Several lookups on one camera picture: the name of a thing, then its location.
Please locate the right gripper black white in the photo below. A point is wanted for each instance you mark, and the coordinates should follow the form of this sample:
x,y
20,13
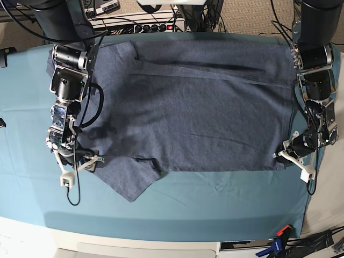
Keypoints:
x,y
83,158

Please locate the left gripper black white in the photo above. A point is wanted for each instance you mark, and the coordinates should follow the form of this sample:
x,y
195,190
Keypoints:
x,y
296,149

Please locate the blue heathered T-shirt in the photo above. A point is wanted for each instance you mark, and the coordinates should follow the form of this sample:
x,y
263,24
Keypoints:
x,y
189,106

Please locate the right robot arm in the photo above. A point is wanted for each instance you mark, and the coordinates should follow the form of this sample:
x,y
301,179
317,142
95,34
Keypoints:
x,y
74,54

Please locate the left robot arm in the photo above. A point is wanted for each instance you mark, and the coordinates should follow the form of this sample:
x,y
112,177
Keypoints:
x,y
313,27

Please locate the teal table cloth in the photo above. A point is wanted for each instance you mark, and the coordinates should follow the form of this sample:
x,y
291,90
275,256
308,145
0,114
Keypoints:
x,y
180,206

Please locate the orange blue clamp bottom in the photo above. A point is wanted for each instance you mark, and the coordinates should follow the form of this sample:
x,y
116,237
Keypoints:
x,y
278,244

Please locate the black bag bottom right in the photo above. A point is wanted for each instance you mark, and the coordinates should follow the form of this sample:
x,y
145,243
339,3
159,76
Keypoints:
x,y
309,245

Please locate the black clamp left edge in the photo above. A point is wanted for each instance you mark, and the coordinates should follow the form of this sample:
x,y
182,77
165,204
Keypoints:
x,y
4,52

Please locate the white power strip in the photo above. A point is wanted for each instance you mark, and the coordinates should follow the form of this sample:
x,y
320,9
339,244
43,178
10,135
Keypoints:
x,y
171,26

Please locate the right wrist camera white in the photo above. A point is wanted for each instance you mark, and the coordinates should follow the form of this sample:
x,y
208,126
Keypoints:
x,y
67,181

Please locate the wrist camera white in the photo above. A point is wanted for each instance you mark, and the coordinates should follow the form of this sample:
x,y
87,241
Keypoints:
x,y
307,175
67,181

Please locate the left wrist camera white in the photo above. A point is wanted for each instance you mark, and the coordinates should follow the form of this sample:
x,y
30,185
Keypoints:
x,y
307,175

